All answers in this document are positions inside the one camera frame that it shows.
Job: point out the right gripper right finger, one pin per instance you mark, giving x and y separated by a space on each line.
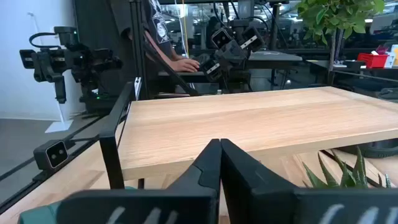
264 199

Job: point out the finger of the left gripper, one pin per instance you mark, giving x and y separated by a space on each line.
222 39
252 40

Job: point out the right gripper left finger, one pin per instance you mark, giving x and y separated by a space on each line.
174 205

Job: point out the green rubber slide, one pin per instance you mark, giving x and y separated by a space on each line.
37 216

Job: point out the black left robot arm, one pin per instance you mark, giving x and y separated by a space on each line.
233 81

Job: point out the black desk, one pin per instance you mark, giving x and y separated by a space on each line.
273 59

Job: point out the person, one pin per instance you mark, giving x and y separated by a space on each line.
158 31

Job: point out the tilted wooden board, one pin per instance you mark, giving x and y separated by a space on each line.
248 124

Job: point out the large leafy potted plant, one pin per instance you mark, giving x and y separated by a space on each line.
335 15

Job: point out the succulent in black pot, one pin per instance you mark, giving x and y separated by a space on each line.
357 177

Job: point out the red plastic bin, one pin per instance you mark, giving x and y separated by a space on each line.
371 60

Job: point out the white partition panel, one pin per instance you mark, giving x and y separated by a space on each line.
18 93

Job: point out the small black camera box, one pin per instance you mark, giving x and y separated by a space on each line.
56 154

